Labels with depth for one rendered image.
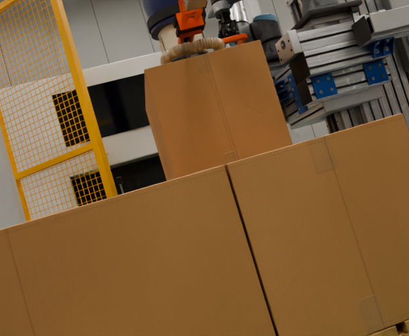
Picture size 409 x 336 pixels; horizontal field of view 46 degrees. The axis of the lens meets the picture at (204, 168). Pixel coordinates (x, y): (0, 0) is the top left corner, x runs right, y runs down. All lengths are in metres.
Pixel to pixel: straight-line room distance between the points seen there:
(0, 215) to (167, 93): 1.59
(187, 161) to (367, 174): 0.68
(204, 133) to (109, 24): 10.47
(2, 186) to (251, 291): 2.16
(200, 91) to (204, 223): 0.74
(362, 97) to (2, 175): 1.95
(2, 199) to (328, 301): 2.22
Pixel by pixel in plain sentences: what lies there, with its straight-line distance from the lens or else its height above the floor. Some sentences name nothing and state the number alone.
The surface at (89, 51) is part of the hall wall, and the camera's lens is 11.70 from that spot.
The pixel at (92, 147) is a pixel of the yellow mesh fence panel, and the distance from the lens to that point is 2.98.
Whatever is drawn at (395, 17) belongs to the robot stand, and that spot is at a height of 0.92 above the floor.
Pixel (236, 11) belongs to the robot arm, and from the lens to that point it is 2.60.
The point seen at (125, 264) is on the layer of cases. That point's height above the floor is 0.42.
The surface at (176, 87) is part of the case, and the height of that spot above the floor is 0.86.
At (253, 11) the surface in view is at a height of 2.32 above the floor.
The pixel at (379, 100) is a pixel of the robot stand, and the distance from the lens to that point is 2.19.
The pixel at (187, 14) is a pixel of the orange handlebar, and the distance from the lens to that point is 1.59.
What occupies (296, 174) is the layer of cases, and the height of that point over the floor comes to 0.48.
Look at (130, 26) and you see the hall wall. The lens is 11.97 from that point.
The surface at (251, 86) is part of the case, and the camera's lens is 1.61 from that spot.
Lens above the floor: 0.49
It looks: 3 degrees up
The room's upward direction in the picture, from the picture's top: 17 degrees counter-clockwise
